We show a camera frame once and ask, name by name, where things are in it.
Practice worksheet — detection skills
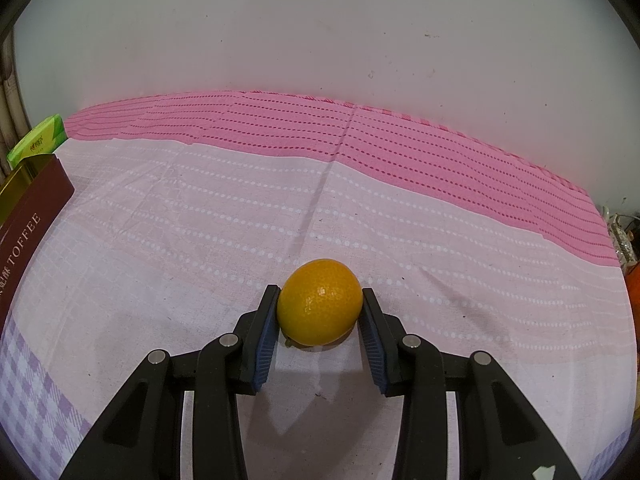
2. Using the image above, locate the orange kumquat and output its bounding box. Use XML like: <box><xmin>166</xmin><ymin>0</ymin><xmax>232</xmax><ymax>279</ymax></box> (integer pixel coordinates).
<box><xmin>276</xmin><ymin>258</ymin><xmax>364</xmax><ymax>347</ymax></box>

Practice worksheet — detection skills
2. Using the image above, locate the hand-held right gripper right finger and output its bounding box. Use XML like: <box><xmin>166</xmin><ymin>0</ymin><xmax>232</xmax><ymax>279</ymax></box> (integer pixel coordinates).
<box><xmin>359</xmin><ymin>287</ymin><xmax>581</xmax><ymax>480</ymax></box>

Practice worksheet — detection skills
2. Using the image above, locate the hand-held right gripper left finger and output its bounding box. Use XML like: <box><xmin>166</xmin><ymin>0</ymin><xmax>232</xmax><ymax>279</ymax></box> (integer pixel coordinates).
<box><xmin>59</xmin><ymin>284</ymin><xmax>281</xmax><ymax>480</ymax></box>

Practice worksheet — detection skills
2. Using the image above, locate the dark red tin box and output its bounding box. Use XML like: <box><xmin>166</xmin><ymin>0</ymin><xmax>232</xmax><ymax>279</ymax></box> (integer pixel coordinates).
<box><xmin>0</xmin><ymin>155</ymin><xmax>76</xmax><ymax>329</ymax></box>

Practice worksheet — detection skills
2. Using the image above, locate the green tissue pack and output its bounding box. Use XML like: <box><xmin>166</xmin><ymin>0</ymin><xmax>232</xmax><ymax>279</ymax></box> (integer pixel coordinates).
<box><xmin>7</xmin><ymin>116</ymin><xmax>68</xmax><ymax>167</ymax></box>

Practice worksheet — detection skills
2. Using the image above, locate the pink and purple checked cloth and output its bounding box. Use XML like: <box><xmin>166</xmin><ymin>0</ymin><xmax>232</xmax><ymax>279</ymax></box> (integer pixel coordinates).
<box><xmin>0</xmin><ymin>90</ymin><xmax>632</xmax><ymax>480</ymax></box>

